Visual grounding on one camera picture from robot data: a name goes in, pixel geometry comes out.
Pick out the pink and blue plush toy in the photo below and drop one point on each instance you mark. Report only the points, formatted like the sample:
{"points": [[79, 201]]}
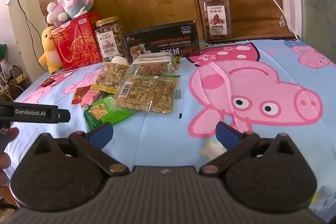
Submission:
{"points": [[71, 3]]}

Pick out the small dark red packet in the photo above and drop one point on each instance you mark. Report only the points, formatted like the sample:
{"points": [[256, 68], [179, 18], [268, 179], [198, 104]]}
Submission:
{"points": [[47, 82]]}

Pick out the yellow duck plush toy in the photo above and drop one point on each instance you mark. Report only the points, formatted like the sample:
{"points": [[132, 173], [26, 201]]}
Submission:
{"points": [[48, 48]]}

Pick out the round cake packet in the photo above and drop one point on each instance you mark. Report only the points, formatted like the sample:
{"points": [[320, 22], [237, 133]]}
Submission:
{"points": [[152, 67]]}

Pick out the red gift box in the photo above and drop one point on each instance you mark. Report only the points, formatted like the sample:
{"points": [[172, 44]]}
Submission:
{"points": [[76, 45]]}

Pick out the person's left hand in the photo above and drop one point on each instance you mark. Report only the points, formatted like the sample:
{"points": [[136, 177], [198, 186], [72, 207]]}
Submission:
{"points": [[13, 132]]}

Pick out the cartoon pig printed blanket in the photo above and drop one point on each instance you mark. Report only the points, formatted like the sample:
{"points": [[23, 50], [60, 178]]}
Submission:
{"points": [[165, 140]]}

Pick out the brown seat cushion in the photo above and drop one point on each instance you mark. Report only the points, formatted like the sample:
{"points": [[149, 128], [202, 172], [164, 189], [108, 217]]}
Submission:
{"points": [[257, 3]]}

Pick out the pecan jar with gold lid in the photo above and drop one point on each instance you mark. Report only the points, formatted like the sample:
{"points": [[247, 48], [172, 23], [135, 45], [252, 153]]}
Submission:
{"points": [[215, 16]]}

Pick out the cashew jar with gold lid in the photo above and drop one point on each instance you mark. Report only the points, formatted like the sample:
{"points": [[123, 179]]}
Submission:
{"points": [[109, 40]]}

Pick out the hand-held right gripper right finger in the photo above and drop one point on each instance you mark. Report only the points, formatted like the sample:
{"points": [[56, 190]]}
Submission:
{"points": [[227, 135]]}

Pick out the clear melon seed packet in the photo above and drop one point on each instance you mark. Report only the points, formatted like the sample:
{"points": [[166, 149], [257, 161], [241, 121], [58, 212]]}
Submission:
{"points": [[147, 92]]}

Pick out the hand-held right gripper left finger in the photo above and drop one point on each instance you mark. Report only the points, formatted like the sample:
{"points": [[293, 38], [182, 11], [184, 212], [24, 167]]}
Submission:
{"points": [[101, 132]]}

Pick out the green cracker packet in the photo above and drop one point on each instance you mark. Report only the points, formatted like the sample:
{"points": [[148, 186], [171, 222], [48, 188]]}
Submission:
{"points": [[101, 111]]}

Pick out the red snack packet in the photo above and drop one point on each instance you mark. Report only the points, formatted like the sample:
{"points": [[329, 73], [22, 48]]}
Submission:
{"points": [[79, 95]]}

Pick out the yellow peanut packet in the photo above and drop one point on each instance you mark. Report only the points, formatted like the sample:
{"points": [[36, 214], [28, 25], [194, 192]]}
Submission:
{"points": [[110, 77]]}

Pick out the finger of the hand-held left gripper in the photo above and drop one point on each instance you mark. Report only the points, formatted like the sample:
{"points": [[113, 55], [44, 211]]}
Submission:
{"points": [[64, 116]]}

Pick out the pink snack packet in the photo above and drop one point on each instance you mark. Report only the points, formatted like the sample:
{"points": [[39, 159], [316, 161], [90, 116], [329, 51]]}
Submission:
{"points": [[91, 98]]}

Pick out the black cardboard box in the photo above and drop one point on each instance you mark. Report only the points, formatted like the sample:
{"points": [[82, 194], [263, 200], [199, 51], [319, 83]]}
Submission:
{"points": [[162, 40]]}

